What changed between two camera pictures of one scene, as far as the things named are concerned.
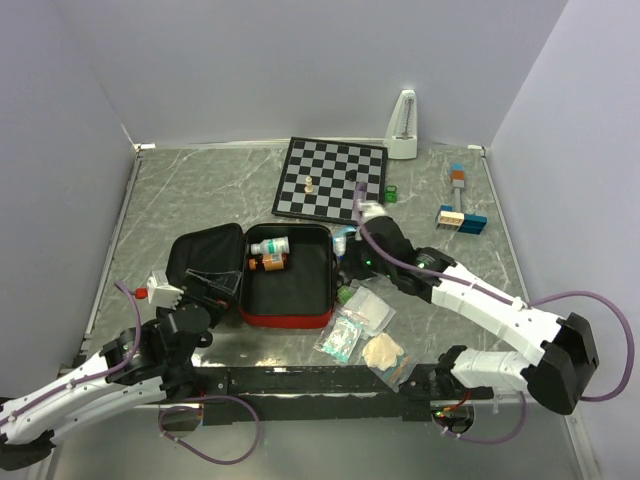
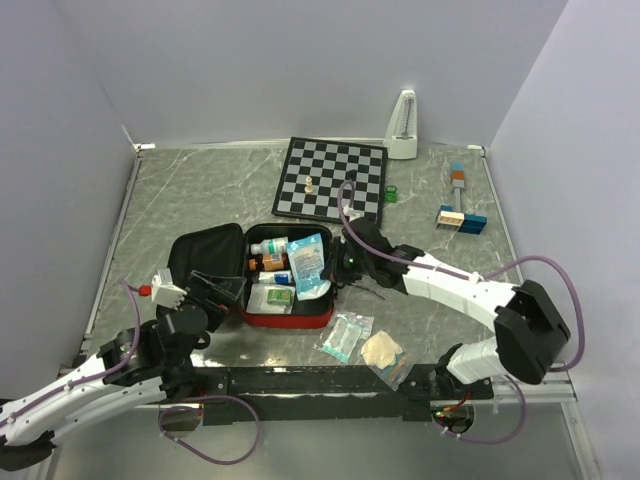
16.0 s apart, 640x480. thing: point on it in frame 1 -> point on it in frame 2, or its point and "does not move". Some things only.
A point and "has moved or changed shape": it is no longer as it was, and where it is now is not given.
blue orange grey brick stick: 458,180 does not move
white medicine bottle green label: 279,245 does not move
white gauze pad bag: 370,310 -> 267,298
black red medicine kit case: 275,275 does not move
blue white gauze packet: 339,233 has moved or changed shape
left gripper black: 220,288 does not move
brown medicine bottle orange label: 268,262 does not move
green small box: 345,293 -> 279,296
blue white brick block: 460,221 does not move
